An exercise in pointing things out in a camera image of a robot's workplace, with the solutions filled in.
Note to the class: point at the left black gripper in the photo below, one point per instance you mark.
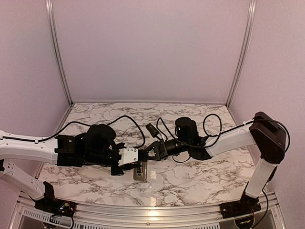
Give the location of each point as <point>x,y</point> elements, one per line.
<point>127,167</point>

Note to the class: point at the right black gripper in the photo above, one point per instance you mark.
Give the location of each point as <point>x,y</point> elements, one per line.
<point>161,146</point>

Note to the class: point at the white remote control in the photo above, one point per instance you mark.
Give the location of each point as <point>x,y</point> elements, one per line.
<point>140,177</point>

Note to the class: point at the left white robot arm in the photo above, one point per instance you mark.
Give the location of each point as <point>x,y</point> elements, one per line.
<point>94,147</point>

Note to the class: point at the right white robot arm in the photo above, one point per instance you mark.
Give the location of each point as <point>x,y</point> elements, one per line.
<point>270,136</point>

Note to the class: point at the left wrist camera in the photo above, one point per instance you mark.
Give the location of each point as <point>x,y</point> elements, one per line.
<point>128,155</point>

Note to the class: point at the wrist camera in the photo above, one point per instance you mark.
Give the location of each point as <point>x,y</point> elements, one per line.
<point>152,130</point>
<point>128,155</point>

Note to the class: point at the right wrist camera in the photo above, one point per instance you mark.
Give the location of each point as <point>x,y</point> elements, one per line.
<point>152,130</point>

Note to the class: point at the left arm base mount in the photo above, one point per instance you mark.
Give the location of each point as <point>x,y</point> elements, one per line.
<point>56,206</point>

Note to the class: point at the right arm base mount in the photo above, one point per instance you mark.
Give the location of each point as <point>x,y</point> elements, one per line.
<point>239,208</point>

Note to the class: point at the front aluminium rail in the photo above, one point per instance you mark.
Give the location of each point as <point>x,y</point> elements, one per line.
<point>97,216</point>

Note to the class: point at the left aluminium frame post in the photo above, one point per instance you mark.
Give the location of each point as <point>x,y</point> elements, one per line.
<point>57,52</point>

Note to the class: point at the aluminium frame post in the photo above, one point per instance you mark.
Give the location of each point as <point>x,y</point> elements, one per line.
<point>57,52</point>
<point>243,52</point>

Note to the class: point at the right aluminium frame post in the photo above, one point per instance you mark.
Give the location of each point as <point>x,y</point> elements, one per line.
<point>243,52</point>

